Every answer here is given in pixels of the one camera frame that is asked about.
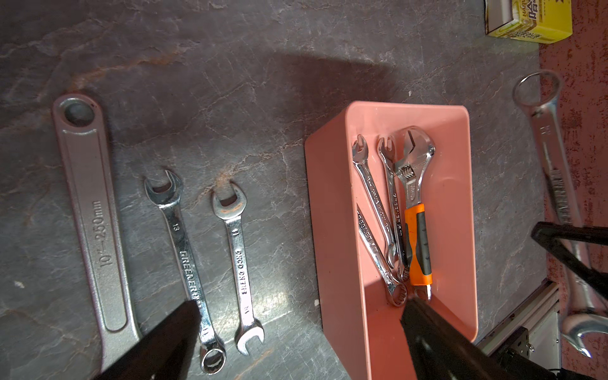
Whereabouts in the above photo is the long silver combination wrench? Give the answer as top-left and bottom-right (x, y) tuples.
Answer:
(512, 70), (607, 357)

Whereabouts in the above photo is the small combination wrench in box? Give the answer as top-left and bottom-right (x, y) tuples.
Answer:
(352, 135), (398, 269)

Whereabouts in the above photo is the aluminium front rail frame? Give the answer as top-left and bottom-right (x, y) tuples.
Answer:
(478, 280), (562, 379)

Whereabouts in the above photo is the orange handled adjustable wrench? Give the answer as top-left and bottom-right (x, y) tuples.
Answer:
(395, 126), (435, 302)

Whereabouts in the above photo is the small end wrench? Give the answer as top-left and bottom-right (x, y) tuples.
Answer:
(212, 182), (264, 356)

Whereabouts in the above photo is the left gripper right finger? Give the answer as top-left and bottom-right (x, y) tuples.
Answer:
(401, 298), (513, 379)

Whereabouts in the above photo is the pink plastic storage box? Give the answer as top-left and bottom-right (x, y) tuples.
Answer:
(305, 101), (478, 379)

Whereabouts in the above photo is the silver combination wrench 13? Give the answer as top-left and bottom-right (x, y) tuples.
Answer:
(144, 169), (226, 375)

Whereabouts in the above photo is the yellow cardboard box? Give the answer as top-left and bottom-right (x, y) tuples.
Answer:
(484, 0), (573, 44)

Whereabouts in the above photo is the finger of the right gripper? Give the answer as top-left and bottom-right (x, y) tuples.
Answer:
(530, 222), (607, 299)

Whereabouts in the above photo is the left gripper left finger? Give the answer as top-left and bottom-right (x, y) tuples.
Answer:
(97, 300), (201, 379)

